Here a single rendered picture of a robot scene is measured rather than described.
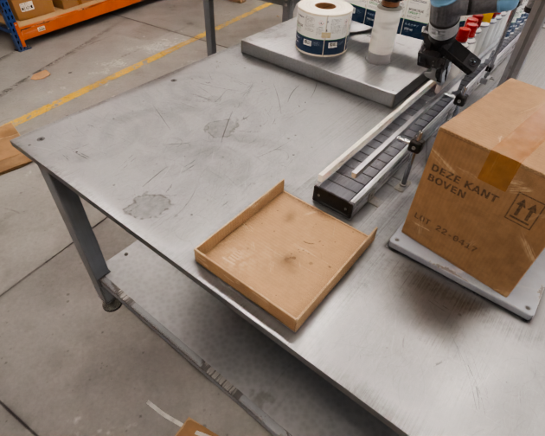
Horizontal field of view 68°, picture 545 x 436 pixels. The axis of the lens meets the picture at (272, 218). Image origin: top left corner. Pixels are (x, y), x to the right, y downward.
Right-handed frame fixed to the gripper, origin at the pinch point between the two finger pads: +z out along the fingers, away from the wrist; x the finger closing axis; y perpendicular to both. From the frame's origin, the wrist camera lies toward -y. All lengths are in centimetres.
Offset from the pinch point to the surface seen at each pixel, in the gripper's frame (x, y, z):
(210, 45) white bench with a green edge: -37, 183, 89
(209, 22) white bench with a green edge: -45, 182, 76
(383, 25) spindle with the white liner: -12.1, 27.4, -2.3
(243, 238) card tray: 77, 10, -32
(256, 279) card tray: 83, 1, -36
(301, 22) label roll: -3, 55, -4
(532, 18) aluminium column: -28.1, -13.3, -2.6
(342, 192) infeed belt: 55, -1, -25
